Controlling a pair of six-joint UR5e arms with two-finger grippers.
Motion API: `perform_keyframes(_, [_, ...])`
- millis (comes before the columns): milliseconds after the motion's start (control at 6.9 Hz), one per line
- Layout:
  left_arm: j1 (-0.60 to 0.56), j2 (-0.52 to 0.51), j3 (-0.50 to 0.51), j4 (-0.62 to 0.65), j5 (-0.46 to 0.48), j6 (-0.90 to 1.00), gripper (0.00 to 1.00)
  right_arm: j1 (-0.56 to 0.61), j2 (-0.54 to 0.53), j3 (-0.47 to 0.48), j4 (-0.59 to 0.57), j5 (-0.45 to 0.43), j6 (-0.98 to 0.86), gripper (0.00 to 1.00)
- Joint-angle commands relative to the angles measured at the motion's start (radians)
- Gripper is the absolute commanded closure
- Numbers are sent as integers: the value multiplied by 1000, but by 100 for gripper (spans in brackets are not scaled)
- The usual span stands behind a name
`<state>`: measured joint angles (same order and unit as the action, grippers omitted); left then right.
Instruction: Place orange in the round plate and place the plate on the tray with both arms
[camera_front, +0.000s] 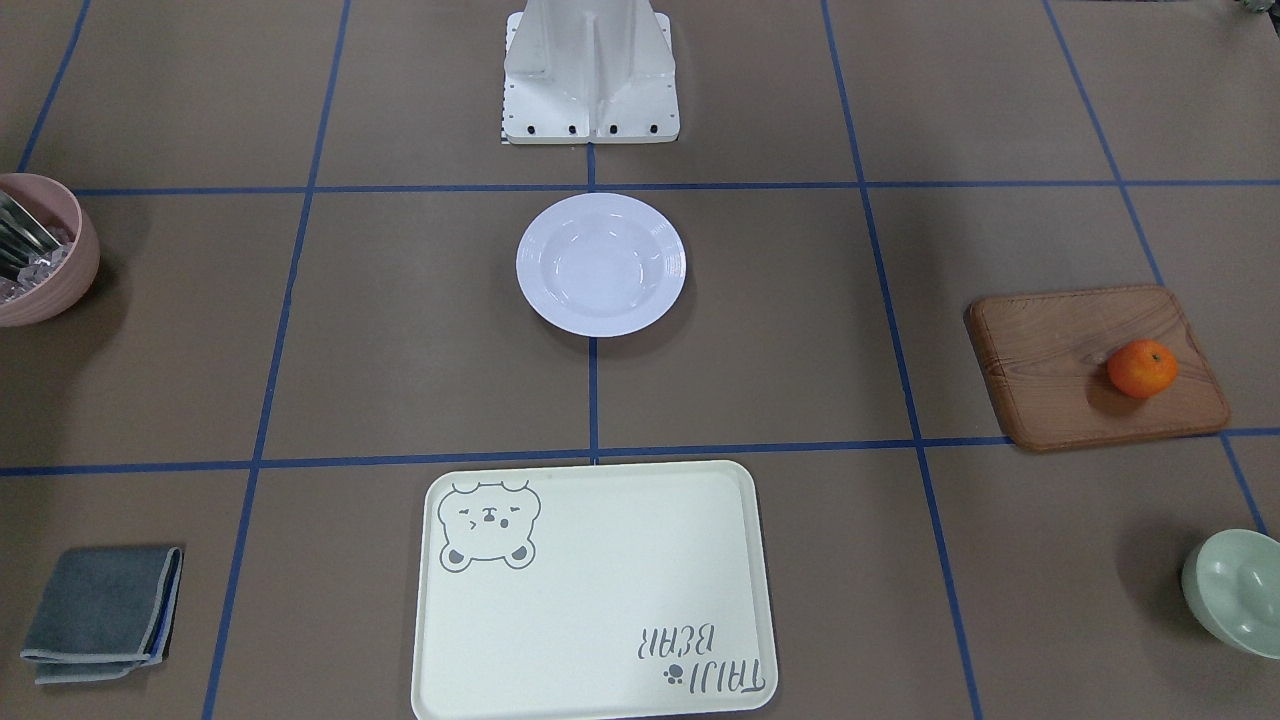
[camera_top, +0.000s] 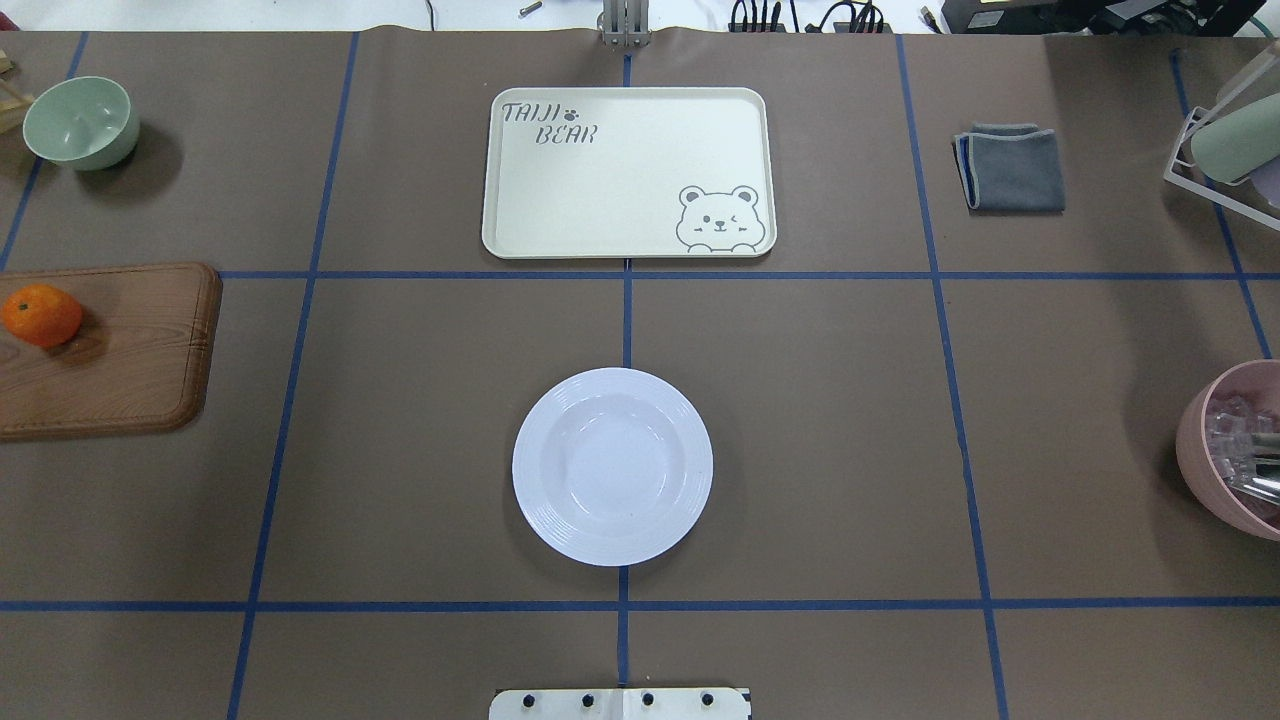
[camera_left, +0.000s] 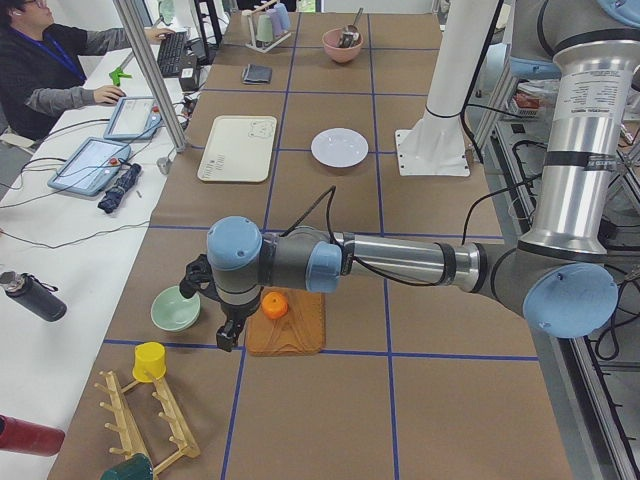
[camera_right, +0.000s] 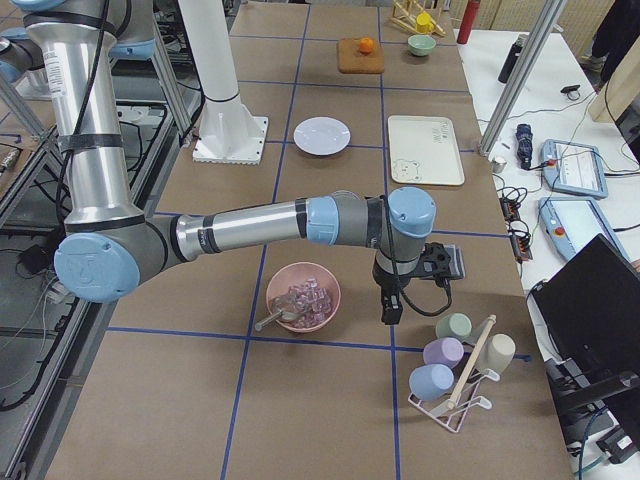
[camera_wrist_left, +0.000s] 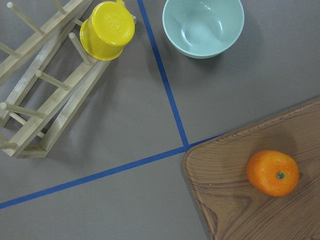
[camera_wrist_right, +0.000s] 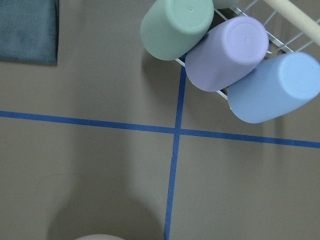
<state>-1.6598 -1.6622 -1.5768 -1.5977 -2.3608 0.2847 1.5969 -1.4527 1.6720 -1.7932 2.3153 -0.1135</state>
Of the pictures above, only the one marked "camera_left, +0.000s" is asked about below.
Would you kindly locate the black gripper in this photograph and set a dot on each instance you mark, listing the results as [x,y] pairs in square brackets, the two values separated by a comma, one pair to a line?
[234,314]

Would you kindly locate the orange fruit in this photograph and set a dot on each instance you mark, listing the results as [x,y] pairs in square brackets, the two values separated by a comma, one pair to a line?
[274,305]

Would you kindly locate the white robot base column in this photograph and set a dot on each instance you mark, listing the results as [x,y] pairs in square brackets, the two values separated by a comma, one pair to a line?
[435,145]

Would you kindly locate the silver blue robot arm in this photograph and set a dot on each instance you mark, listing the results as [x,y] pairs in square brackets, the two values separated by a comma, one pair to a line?
[554,277]

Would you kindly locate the wooden tray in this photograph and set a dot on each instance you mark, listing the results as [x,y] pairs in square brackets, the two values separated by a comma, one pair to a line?
[300,332]

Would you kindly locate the cream bear tray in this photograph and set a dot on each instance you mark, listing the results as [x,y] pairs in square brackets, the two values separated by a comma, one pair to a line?
[238,149]

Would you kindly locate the green ceramic bowl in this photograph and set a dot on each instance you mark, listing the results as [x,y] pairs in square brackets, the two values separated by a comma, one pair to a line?
[172,312]

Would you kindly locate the yellow cup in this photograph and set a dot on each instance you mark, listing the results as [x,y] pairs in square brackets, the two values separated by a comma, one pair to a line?
[149,362]

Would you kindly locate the wooden cup rack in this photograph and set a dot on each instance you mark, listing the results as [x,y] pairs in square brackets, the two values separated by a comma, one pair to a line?
[149,421]

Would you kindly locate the dark green cup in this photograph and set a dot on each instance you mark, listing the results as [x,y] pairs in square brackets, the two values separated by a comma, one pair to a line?
[137,467]

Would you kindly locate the navy folded umbrella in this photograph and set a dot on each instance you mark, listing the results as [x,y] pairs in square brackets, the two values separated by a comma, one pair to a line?
[114,195]

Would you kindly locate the black water bottle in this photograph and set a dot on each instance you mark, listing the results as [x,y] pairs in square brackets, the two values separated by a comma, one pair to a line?
[36,296]

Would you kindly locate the near teach pendant tablet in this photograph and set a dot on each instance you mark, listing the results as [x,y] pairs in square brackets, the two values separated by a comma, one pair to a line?
[91,167]

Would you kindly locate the teach pendant tablet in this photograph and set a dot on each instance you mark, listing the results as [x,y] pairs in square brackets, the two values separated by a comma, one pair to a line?
[91,167]
[134,118]

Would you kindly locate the white plate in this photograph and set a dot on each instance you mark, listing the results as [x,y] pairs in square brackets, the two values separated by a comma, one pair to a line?
[339,147]

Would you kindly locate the red bottle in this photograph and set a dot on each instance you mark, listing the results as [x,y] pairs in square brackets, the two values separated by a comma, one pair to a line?
[20,436]

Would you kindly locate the far teach pendant tablet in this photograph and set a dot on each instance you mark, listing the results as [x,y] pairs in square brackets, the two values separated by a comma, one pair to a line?
[134,118]

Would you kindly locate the grey folded cloth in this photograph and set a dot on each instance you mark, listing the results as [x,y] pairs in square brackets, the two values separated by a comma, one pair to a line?
[256,74]

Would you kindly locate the green clamp tool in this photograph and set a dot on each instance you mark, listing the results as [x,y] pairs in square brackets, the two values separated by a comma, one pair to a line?
[117,75]

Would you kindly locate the black keyboard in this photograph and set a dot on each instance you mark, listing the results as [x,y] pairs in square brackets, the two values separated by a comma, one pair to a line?
[170,52]

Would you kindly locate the green pastel cup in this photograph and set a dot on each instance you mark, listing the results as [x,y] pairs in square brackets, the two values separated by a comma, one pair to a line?
[264,32]

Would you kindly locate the purple pastel cup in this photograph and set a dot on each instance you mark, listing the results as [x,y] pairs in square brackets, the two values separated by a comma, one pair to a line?
[275,22]

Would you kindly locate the pink bowl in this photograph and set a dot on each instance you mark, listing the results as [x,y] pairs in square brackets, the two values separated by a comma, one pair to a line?
[339,50]

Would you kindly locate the seated person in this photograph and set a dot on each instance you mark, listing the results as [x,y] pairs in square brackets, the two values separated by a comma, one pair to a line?
[41,73]

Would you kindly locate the metal scoop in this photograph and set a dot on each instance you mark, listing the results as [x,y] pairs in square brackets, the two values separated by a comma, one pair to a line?
[350,33]

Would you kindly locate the blue pastel cup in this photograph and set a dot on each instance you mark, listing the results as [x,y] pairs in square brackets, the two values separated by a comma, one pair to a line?
[283,16]

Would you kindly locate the white wire cup rack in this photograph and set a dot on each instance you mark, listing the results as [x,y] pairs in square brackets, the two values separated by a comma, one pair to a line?
[250,17]

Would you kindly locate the aluminium frame post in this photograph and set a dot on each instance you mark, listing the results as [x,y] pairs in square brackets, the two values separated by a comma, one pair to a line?
[147,62]

